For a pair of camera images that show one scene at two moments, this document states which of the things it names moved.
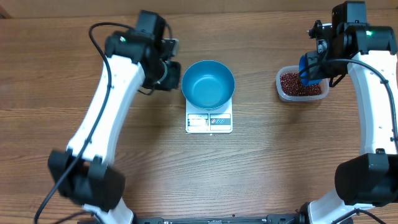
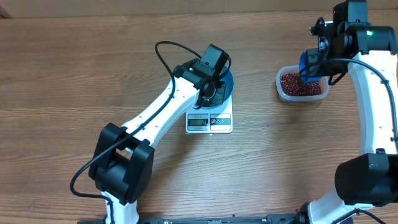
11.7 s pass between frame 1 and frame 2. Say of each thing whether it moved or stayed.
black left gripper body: moved
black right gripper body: stayed
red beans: stayed
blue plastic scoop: stayed
